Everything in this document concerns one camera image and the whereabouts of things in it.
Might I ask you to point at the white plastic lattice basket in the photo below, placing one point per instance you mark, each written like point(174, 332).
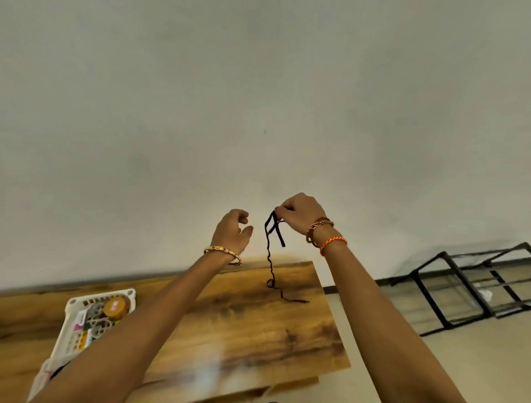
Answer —
point(79, 315)

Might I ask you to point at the person's right hand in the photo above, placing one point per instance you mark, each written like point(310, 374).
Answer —
point(303, 212)

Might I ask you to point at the person's left hand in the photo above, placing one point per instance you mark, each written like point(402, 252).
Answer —
point(231, 234)

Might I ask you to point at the orange round jar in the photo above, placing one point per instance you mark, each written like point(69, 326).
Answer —
point(117, 308)

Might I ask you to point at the black tripod stand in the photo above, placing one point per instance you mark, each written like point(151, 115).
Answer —
point(452, 282)

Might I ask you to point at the person's right forearm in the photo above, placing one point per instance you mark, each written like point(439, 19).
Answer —
point(390, 332)

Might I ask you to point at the grey tape roll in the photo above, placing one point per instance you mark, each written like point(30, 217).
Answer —
point(94, 312)

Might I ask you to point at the person's left forearm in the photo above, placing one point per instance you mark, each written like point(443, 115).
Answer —
point(137, 340)

